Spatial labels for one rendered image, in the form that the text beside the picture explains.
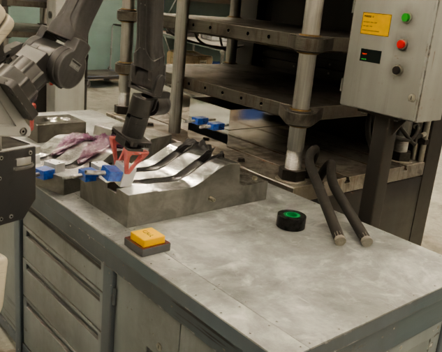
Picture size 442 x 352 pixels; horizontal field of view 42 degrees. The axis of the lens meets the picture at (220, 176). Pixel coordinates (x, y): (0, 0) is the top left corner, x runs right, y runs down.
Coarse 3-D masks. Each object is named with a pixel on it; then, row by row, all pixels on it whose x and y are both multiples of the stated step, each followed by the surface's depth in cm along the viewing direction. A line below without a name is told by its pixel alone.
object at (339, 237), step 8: (312, 168) 179; (312, 176) 176; (312, 184) 174; (320, 184) 171; (320, 192) 167; (320, 200) 165; (328, 200) 164; (328, 208) 160; (328, 216) 157; (336, 216) 158; (328, 224) 156; (336, 224) 154; (336, 232) 151; (336, 240) 149; (344, 240) 149
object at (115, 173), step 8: (104, 168) 148; (112, 168) 149; (120, 168) 150; (128, 168) 149; (104, 176) 148; (112, 176) 148; (120, 176) 149; (128, 176) 150; (120, 184) 150; (128, 184) 152
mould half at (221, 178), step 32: (160, 160) 176; (192, 160) 171; (224, 160) 169; (96, 192) 159; (128, 192) 148; (160, 192) 152; (192, 192) 159; (224, 192) 167; (256, 192) 176; (128, 224) 148
